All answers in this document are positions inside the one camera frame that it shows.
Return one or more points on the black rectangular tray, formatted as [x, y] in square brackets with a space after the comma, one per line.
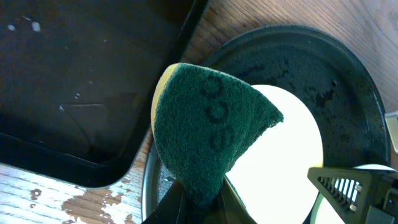
[77, 79]

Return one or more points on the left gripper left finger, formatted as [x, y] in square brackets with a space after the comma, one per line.
[172, 209]

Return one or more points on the round black tray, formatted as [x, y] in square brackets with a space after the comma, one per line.
[324, 75]

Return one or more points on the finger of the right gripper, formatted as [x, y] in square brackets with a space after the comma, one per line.
[351, 189]

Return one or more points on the light blue plate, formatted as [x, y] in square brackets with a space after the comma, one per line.
[329, 211]

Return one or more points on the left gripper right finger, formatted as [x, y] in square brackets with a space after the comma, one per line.
[229, 207]

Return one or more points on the yellow plate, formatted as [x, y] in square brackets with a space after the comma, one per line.
[271, 176]

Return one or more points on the green yellow sponge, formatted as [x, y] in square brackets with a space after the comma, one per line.
[203, 120]

